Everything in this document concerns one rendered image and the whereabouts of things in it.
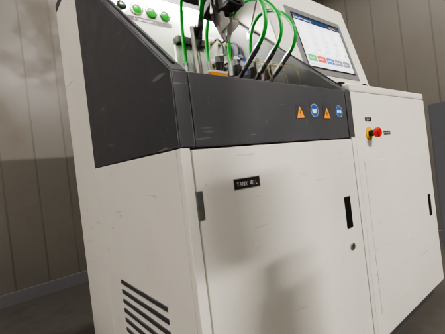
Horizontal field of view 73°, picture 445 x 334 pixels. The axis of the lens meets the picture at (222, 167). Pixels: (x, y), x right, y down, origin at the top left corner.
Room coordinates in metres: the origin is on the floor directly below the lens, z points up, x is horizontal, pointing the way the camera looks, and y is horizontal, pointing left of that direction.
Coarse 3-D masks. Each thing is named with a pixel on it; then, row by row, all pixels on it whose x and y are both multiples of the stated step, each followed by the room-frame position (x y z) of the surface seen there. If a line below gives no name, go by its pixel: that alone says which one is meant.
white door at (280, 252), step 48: (288, 144) 0.81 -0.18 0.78; (336, 144) 0.96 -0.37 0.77; (240, 192) 0.69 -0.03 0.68; (288, 192) 0.80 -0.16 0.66; (336, 192) 0.94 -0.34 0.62; (240, 240) 0.68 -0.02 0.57; (288, 240) 0.78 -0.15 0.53; (336, 240) 0.92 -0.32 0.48; (240, 288) 0.67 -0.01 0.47; (288, 288) 0.77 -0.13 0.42; (336, 288) 0.90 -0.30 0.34
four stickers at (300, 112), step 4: (312, 104) 0.89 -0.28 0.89; (316, 104) 0.91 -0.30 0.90; (296, 108) 0.84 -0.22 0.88; (300, 108) 0.86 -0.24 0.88; (312, 108) 0.89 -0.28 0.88; (316, 108) 0.90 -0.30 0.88; (324, 108) 0.93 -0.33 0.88; (328, 108) 0.95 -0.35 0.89; (336, 108) 0.98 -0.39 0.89; (340, 108) 0.99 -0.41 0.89; (296, 112) 0.84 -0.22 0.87; (300, 112) 0.85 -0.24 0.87; (304, 112) 0.87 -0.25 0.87; (312, 112) 0.89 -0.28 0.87; (316, 112) 0.90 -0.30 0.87; (324, 112) 0.93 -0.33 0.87; (328, 112) 0.95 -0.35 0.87; (336, 112) 0.97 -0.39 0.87; (340, 112) 0.99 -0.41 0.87; (300, 116) 0.85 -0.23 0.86; (304, 116) 0.86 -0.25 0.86; (312, 116) 0.89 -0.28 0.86; (316, 116) 0.90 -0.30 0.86; (324, 116) 0.93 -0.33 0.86; (328, 116) 0.94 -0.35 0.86; (336, 116) 0.97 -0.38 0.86; (340, 116) 0.99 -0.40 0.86
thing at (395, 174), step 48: (288, 0) 1.43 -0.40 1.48; (288, 48) 1.29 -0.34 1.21; (384, 96) 1.21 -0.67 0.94; (384, 144) 1.17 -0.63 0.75; (384, 192) 1.14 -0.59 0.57; (432, 192) 1.46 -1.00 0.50; (384, 240) 1.11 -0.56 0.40; (432, 240) 1.41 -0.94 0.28; (384, 288) 1.08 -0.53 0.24; (432, 288) 1.37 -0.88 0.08
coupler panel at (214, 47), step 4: (212, 32) 1.37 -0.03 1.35; (216, 32) 1.39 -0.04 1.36; (212, 36) 1.37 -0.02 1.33; (216, 36) 1.39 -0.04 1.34; (220, 36) 1.40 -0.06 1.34; (212, 40) 1.34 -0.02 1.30; (212, 44) 1.36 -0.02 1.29; (216, 44) 1.38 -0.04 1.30; (220, 44) 1.38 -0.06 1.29; (224, 44) 1.42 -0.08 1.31; (212, 48) 1.37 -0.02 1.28; (216, 48) 1.38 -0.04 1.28; (220, 48) 1.40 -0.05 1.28; (224, 48) 1.41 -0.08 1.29; (212, 52) 1.36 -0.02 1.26; (216, 52) 1.38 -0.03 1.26; (220, 52) 1.39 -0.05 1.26; (212, 56) 1.36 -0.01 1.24; (224, 56) 1.41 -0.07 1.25; (212, 60) 1.36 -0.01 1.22; (224, 60) 1.41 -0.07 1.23; (212, 64) 1.36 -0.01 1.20; (212, 68) 1.36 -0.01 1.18
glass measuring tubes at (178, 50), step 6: (180, 36) 1.22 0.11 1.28; (186, 36) 1.24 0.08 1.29; (174, 42) 1.24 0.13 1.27; (180, 42) 1.22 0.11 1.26; (186, 42) 1.24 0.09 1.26; (204, 42) 1.29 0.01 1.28; (174, 48) 1.24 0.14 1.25; (180, 48) 1.23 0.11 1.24; (186, 48) 1.26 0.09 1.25; (204, 48) 1.31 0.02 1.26; (180, 54) 1.23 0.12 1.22; (192, 54) 1.29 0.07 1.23; (198, 54) 1.31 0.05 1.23; (204, 54) 1.30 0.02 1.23; (180, 60) 1.24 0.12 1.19; (192, 60) 1.28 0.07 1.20; (204, 60) 1.30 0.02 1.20; (192, 66) 1.26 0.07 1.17; (204, 66) 1.30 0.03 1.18; (204, 72) 1.30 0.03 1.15
